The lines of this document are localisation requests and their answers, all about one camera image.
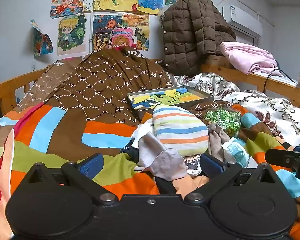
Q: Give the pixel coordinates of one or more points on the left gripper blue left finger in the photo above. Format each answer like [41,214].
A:
[91,166]

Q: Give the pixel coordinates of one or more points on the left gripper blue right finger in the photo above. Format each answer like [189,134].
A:
[211,166]

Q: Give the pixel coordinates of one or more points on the grey cloth mask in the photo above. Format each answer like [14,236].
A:
[162,162]

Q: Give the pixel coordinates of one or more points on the black cat sock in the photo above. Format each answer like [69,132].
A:
[130,149]

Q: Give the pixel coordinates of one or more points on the striped pastel sock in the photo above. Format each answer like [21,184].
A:
[181,130]

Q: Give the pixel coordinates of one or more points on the white cloth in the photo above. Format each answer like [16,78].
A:
[142,130]

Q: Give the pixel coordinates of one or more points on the cartoon print white sock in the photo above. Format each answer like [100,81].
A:
[192,164]

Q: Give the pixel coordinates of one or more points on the white floral satin quilt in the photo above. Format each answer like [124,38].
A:
[279,114]

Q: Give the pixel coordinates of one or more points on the light blue packaged mask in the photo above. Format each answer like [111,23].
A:
[234,152]

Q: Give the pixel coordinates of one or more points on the grey brown sock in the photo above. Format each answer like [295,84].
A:
[217,137]

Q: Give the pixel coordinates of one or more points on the green white patterned bag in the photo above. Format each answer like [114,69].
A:
[225,117]

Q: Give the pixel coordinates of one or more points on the colourful block bedsheet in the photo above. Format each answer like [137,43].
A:
[47,134]

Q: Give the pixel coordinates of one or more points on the brown patterned quilt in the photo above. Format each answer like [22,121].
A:
[98,84]

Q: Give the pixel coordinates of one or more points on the grey tray with painting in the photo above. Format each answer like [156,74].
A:
[183,96]

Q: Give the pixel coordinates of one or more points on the pink folded blanket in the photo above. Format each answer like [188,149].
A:
[249,59]

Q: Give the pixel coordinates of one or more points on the blond child drawing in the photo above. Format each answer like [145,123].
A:
[71,34]

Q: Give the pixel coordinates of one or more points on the curled colourful paper drawing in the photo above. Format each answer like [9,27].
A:
[42,44]

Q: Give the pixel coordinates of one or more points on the pink magazine girl drawing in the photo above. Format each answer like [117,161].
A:
[122,37]

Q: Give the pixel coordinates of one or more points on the brown puffer jacket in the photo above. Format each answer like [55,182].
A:
[192,31]

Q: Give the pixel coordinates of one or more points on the white air conditioner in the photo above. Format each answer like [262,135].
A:
[242,21]

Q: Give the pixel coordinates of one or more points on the starry night style drawing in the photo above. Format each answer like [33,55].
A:
[104,24]

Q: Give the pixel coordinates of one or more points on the mermaid girl drawing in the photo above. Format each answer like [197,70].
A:
[60,8]

